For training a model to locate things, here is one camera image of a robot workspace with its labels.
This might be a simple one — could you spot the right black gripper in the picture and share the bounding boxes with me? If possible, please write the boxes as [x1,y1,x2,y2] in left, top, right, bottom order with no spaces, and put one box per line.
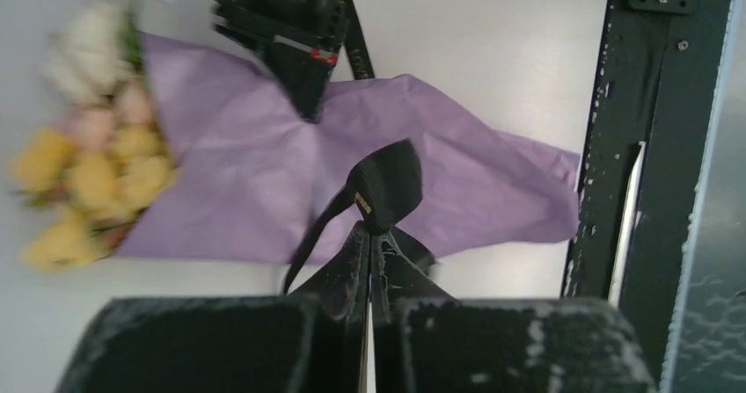
[213,0,348,123]

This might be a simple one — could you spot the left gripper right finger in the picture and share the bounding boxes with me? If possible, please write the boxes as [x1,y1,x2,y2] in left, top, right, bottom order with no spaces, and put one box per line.
[370,235,656,392]

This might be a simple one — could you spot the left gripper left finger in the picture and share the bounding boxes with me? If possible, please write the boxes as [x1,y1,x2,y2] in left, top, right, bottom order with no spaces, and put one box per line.
[56,223,369,392]

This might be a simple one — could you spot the black ribbon strap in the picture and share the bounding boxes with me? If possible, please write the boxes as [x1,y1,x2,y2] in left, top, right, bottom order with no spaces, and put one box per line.
[282,0,438,296]

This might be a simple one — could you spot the pink wrapping paper sheet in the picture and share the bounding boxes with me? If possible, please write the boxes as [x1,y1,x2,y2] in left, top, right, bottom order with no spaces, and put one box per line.
[117,34,579,264]

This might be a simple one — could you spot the pink fake flower stem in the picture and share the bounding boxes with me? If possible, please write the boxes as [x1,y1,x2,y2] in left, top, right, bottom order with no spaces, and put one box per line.
[56,76,156,151]

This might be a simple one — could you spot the yellow fake flower stem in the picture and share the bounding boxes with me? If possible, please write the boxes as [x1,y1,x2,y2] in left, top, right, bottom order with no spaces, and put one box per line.
[11,124,179,272]

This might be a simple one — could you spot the white fake flower stem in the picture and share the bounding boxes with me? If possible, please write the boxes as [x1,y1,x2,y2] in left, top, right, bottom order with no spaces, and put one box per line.
[42,2,147,108]

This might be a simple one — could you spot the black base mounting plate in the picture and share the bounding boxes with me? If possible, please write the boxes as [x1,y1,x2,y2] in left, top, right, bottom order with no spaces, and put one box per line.
[562,0,741,380]

